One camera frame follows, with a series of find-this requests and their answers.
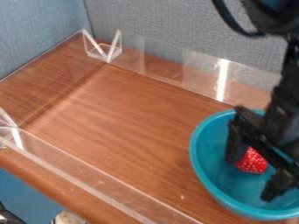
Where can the red toy strawberry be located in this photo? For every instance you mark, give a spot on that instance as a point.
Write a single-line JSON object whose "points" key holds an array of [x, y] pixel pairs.
{"points": [[252, 163]]}

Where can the clear acrylic left barrier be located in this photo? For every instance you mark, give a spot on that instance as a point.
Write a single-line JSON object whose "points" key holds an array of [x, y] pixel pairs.
{"points": [[65, 55]]}

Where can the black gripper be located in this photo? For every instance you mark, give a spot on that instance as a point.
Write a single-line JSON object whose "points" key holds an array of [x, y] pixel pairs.
{"points": [[275, 140]]}

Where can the blue plastic bowl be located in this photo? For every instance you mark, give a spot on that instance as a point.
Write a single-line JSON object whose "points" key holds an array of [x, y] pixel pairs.
{"points": [[235, 189]]}

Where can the clear acrylic front barrier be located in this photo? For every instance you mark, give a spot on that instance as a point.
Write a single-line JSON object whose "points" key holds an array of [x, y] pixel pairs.
{"points": [[33, 158]]}

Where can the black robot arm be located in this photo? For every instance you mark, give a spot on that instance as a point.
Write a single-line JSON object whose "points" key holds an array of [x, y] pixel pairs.
{"points": [[275, 17]]}

